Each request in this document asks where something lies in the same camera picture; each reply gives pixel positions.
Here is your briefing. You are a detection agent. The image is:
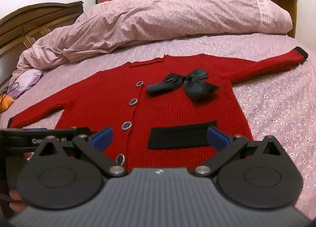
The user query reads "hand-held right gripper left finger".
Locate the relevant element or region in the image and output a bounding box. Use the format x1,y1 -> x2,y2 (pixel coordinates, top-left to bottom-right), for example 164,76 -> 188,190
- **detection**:
32,126 -> 128,177

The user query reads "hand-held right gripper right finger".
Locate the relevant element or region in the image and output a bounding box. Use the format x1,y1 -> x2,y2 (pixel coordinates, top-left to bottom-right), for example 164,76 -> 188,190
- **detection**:
193,126 -> 285,177

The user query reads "red knitted cardigan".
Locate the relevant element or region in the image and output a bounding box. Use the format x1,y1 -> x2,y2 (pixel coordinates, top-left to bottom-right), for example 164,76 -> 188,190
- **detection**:
7,47 -> 309,169

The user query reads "person's left hand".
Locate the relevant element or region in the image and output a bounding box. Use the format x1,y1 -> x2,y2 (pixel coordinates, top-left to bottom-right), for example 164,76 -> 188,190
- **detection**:
8,152 -> 35,214

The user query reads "orange plush toy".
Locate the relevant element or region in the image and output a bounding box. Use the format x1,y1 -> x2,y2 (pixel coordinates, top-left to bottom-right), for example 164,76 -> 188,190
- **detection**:
0,93 -> 14,113

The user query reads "floral bed sheet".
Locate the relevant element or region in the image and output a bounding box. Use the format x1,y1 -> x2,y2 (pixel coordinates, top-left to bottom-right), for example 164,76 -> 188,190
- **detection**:
0,33 -> 316,220

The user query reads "purple pillow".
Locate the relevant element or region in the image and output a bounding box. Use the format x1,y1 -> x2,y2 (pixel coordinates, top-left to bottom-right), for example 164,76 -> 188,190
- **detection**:
6,69 -> 48,99

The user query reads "wooden headboard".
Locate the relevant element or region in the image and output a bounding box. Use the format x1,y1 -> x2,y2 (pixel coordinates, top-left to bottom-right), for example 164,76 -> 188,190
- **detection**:
0,1 -> 84,89

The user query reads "pink floral duvet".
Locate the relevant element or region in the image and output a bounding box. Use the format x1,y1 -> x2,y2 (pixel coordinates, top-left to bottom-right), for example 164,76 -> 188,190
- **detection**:
11,0 -> 293,85

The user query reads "black cable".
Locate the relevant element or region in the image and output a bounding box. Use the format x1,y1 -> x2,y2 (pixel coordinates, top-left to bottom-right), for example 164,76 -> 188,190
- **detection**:
5,82 -> 22,99

